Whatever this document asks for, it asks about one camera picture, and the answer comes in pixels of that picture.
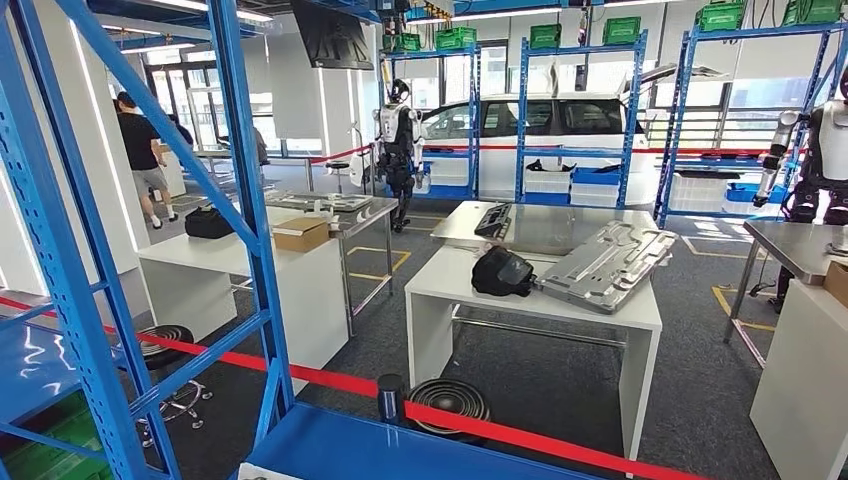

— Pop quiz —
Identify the black ribbed plastic part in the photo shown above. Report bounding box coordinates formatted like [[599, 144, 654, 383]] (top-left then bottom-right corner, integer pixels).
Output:
[[474, 202, 513, 241]]

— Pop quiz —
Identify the white plastic part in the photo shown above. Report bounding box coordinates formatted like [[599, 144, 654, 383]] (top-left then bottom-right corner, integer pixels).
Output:
[[311, 200, 374, 230]]

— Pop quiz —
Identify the white table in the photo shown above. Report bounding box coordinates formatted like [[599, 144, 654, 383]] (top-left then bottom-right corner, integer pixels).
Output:
[[137, 231, 350, 393], [405, 243, 664, 462], [749, 278, 848, 480]]

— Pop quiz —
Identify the white car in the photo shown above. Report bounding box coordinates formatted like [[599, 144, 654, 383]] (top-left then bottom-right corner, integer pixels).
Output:
[[417, 64, 727, 207]]

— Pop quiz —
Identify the black white humanoid robot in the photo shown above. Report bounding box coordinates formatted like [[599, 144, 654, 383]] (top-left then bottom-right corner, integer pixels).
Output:
[[370, 79, 427, 234], [751, 66, 848, 313]]

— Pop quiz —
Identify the silver stamped metal panel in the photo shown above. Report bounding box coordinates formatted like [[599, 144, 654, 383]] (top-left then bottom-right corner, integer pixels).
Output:
[[266, 192, 374, 213], [535, 220, 678, 315]]

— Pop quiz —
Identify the red barrier belt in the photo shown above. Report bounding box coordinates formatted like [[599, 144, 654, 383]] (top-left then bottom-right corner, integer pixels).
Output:
[[0, 294, 380, 400], [404, 400, 713, 480], [307, 142, 806, 167]]

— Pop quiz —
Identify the brown cardboard box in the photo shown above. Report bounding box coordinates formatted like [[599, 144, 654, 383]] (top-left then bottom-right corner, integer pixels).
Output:
[[823, 260, 848, 309], [272, 217, 331, 254]]

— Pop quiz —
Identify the black round ringed stool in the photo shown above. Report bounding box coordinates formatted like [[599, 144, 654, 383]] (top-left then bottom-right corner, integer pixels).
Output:
[[405, 378, 493, 444]]

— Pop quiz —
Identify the blue plastic bin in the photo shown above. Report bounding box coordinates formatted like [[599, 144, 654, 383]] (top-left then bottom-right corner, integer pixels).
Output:
[[570, 166, 622, 187], [725, 182, 790, 204]]

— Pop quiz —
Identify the green plastic crate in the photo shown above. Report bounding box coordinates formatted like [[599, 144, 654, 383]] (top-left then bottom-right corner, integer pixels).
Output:
[[602, 16, 643, 46], [782, 0, 844, 26], [435, 26, 478, 52], [0, 390, 115, 480], [529, 23, 563, 50], [695, 1, 746, 33], [382, 33, 423, 54]]

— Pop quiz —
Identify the black bag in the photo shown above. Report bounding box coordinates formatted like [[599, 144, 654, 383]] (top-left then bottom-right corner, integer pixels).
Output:
[[184, 206, 236, 240]]

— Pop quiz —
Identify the black hanging monitor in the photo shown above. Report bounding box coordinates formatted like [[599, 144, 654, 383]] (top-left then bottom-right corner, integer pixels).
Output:
[[290, 0, 376, 72]]

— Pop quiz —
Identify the large white plastic bin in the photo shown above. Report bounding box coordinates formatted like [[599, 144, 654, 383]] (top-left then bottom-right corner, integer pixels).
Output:
[[667, 173, 730, 213]]

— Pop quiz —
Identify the black round stool chrome base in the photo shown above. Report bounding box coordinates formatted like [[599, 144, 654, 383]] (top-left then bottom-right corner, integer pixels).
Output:
[[134, 324, 215, 432]]

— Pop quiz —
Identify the black stanchion post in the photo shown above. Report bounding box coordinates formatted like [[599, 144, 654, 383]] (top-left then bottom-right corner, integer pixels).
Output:
[[377, 374, 407, 427]]

